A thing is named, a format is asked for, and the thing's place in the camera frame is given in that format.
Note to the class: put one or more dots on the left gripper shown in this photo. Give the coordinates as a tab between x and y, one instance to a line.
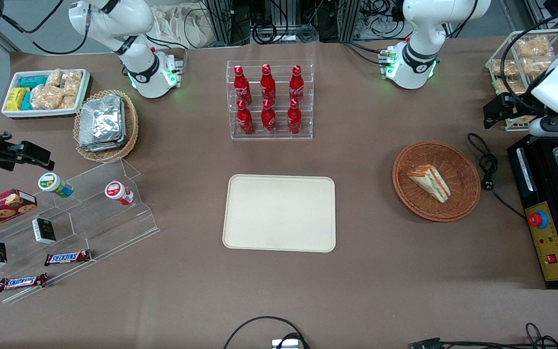
522	104

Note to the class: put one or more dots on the triangular sandwich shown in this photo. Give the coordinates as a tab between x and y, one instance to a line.
431	183

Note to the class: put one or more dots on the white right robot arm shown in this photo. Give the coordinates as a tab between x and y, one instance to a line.
133	19

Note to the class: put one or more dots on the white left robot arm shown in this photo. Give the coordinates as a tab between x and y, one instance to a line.
422	29

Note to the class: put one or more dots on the oval tan wicker basket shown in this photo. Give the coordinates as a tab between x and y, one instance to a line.
131	131

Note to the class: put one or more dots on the round brown wicker basket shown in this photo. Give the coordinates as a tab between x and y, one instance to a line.
414	203

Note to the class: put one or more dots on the beige rectangular tray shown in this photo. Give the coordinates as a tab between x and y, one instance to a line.
279	213

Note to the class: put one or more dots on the clear bag of fried snacks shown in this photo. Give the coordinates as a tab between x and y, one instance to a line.
525	119
507	69
514	87
533	46
536	66

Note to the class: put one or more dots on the green-lidded yogurt cup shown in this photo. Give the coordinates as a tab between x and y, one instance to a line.
52	183

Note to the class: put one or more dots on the white rectangular snack bin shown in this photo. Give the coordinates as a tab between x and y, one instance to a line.
12	113

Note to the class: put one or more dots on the black machine with yellow panel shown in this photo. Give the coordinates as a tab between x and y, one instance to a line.
519	160

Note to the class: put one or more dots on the teal snack pack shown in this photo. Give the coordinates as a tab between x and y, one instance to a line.
26	102
33	82

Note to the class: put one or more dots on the yellow snack pack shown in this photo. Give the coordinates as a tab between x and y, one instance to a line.
16	98

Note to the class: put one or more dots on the clear bag of rice crackers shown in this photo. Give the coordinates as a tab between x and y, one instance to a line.
72	82
68	102
46	97
54	77

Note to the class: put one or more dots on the silver foil pack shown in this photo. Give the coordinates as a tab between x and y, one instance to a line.
100	148
100	118

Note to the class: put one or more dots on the red-lidded yogurt cup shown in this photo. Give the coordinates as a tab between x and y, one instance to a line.
116	191

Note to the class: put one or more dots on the clear acrylic stepped display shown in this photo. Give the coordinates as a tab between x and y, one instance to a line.
95	228

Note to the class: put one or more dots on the brown Snickers bar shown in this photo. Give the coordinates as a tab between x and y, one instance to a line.
67	258
22	282

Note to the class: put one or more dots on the red emergency stop button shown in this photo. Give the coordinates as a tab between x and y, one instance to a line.
537	219

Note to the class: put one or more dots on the clear acrylic bottle rack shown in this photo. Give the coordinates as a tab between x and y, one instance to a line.
308	126

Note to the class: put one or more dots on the red cola bottle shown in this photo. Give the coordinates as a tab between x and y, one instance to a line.
297	85
268	85
245	121
241	86
294	120
269	120

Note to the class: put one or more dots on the beige canvas bag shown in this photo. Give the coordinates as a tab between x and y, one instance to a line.
182	24

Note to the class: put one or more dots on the small silver device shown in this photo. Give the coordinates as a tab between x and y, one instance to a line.
285	344

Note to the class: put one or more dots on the aluminium frame post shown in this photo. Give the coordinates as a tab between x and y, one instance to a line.
221	22
349	19

